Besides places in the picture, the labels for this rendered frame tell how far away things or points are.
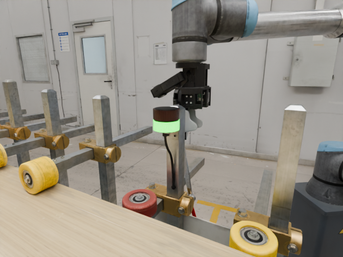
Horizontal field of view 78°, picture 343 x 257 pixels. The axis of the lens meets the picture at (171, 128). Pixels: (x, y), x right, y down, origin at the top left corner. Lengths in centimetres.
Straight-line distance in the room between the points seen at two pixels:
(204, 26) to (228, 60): 261
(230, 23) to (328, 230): 103
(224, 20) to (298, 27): 37
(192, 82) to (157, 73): 294
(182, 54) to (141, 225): 39
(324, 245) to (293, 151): 92
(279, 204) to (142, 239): 28
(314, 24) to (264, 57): 222
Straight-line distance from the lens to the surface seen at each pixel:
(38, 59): 541
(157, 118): 45
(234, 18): 59
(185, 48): 54
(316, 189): 127
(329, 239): 133
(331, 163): 121
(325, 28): 98
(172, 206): 59
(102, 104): 64
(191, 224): 65
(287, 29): 87
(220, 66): 318
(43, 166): 60
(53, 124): 86
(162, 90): 59
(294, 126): 44
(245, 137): 325
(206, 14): 56
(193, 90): 54
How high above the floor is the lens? 118
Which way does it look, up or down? 14 degrees down
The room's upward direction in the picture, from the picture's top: straight up
